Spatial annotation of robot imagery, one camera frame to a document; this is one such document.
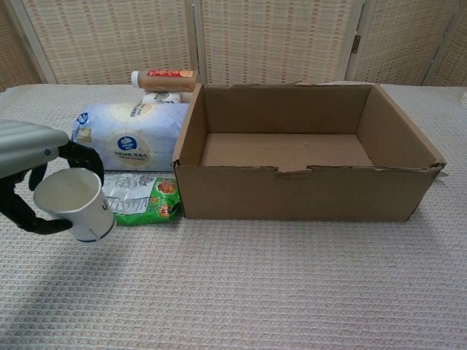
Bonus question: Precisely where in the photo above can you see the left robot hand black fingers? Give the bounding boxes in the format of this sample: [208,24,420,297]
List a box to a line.
[0,120,106,236]

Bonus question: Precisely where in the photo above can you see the small white paper cup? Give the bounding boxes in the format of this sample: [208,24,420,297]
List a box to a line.
[33,168,117,244]

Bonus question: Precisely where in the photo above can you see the white blue tissue pack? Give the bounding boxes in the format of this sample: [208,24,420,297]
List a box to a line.
[69,101,191,174]

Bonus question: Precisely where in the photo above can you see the green snack packet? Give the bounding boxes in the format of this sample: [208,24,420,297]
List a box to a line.
[103,174,181,228]

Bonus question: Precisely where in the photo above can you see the open brown cardboard box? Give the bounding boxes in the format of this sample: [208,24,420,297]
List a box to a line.
[171,82,447,223]

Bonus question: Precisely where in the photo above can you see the white pouch yellow blue print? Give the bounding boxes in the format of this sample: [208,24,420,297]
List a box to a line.
[141,91,183,106]

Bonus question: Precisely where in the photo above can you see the brown drink bottle red label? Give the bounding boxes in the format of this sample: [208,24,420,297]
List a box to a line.
[131,69,199,93]

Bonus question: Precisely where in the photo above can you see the white woven tablecloth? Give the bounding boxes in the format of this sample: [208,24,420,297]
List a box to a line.
[0,82,467,350]

